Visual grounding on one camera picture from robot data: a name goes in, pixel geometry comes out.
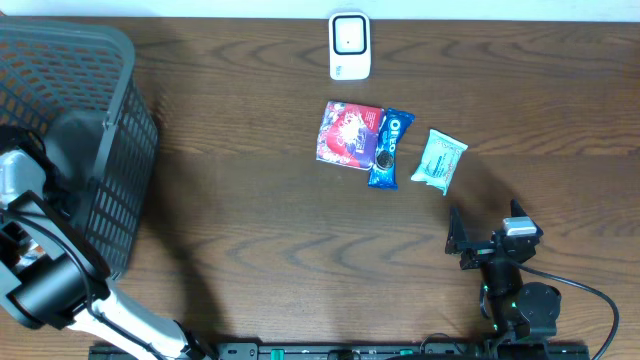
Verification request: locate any light green snack packet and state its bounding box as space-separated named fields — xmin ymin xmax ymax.
xmin=410 ymin=129 xmax=468 ymax=195

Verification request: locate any blue Oreo cookie pack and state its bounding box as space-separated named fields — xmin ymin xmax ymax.
xmin=368 ymin=108 xmax=415 ymax=190

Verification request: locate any red purple snack bag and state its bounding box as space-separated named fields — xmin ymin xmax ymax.
xmin=316 ymin=101 xmax=384 ymax=170

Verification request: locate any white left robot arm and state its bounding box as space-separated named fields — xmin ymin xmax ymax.
xmin=1 ymin=125 xmax=219 ymax=359

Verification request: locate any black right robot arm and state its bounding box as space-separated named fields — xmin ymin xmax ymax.
xmin=445 ymin=200 xmax=561 ymax=341

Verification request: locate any white barcode scanner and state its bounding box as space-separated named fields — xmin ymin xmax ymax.
xmin=328 ymin=12 xmax=372 ymax=81

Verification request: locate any grey plastic mesh basket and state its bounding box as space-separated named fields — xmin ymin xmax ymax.
xmin=1 ymin=17 xmax=158 ymax=279

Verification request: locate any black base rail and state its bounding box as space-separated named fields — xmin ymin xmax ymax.
xmin=89 ymin=341 xmax=591 ymax=360

